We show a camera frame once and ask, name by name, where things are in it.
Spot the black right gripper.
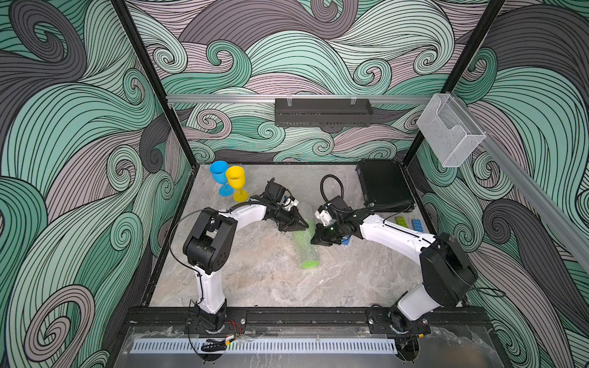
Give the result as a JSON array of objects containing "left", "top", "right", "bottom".
[{"left": 308, "top": 220, "right": 345, "bottom": 245}]

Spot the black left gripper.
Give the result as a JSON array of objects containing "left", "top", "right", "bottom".
[{"left": 271, "top": 207, "right": 308, "bottom": 233}]

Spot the clear bubble wrap sheet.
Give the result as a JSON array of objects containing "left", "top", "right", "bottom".
[{"left": 292, "top": 219, "right": 321, "bottom": 270}]

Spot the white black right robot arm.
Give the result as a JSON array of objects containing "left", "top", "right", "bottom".
[{"left": 311, "top": 196, "right": 479, "bottom": 335}]

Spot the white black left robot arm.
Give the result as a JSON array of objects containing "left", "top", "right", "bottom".
[{"left": 183, "top": 179, "right": 309, "bottom": 331}]

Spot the yellow plastic wine glass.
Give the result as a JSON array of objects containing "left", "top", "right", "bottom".
[{"left": 225, "top": 166, "right": 249, "bottom": 202}]

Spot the blue plastic wine glass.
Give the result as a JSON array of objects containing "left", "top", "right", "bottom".
[{"left": 210, "top": 161, "right": 234, "bottom": 197}]

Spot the black hard case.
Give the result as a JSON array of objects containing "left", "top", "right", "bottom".
[{"left": 356, "top": 159, "right": 416, "bottom": 213}]

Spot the green toy brick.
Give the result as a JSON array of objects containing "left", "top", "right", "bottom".
[{"left": 395, "top": 216, "right": 409, "bottom": 228}]

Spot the blue toy brick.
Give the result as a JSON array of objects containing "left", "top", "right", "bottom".
[{"left": 411, "top": 219, "right": 424, "bottom": 232}]

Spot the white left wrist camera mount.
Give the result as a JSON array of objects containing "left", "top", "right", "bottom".
[{"left": 285, "top": 197, "right": 298, "bottom": 208}]

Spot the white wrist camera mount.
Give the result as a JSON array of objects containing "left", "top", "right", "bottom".
[
  {"left": 285, "top": 197, "right": 298, "bottom": 208},
  {"left": 314, "top": 207, "right": 334, "bottom": 226}
]

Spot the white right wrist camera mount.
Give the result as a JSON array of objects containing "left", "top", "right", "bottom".
[{"left": 314, "top": 207, "right": 334, "bottom": 226}]

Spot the black wall tray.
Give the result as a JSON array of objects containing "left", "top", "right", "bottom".
[{"left": 274, "top": 98, "right": 374, "bottom": 130}]

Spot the clear acrylic wall box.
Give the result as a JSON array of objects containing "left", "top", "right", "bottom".
[{"left": 417, "top": 93, "right": 486, "bottom": 168}]

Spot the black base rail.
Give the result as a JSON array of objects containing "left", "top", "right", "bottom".
[{"left": 123, "top": 306, "right": 490, "bottom": 336}]

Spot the white slotted cable duct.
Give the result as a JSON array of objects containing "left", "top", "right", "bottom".
[{"left": 130, "top": 337, "right": 397, "bottom": 355}]

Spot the black frame post right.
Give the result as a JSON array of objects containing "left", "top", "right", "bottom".
[{"left": 402, "top": 1, "right": 505, "bottom": 168}]

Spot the black frame post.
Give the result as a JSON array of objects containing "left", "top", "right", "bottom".
[
  {"left": 111, "top": 0, "right": 199, "bottom": 171},
  {"left": 402, "top": 1, "right": 505, "bottom": 168}
]

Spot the black frame post left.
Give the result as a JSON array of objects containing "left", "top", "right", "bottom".
[{"left": 111, "top": 0, "right": 199, "bottom": 171}]

